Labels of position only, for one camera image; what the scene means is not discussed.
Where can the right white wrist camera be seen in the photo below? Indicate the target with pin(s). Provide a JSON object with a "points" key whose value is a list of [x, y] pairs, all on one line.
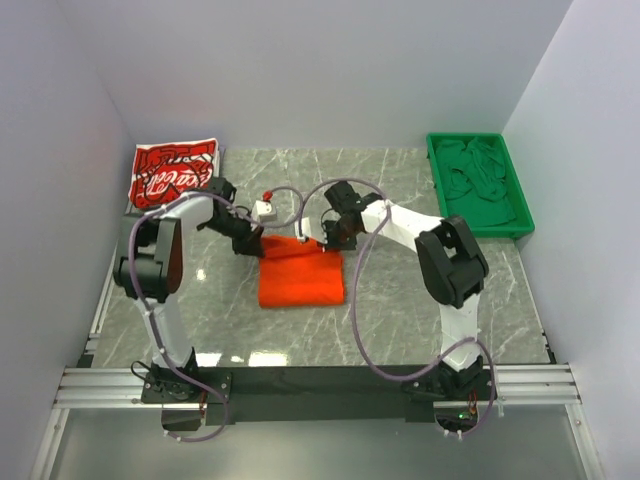
{"points": [[308, 229]]}

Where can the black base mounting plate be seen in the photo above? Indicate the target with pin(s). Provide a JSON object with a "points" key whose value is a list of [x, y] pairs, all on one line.
{"points": [[270, 394]]}

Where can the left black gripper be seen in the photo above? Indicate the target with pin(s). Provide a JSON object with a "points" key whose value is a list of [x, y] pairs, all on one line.
{"points": [[248, 243]]}

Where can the green t-shirt in bin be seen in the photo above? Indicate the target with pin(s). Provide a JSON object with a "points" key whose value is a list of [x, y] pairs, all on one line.
{"points": [[473, 181]]}

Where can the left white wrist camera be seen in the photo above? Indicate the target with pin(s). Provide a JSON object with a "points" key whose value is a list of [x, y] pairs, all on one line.
{"points": [[263, 210]]}

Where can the orange t-shirt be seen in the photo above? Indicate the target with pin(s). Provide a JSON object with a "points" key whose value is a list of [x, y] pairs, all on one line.
{"points": [[295, 274]]}

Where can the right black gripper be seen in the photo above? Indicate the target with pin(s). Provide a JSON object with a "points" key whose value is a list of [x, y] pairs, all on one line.
{"points": [[333, 240]]}

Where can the green plastic bin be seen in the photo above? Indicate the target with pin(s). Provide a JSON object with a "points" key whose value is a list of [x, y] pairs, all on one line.
{"points": [[523, 224]]}

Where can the red white printed folded t-shirt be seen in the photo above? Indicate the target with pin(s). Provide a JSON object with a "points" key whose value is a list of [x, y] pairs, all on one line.
{"points": [[162, 172]]}

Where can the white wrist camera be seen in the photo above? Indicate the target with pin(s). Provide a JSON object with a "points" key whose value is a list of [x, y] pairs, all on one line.
{"points": [[308, 229], [263, 210]]}

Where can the aluminium rail frame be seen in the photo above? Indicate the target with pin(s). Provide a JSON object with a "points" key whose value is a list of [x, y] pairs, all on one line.
{"points": [[534, 431]]}

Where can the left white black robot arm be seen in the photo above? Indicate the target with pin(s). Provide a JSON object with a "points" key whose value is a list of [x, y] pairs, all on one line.
{"points": [[149, 267]]}

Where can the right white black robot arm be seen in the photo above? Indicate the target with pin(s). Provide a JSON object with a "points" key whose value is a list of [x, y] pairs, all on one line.
{"points": [[453, 269]]}

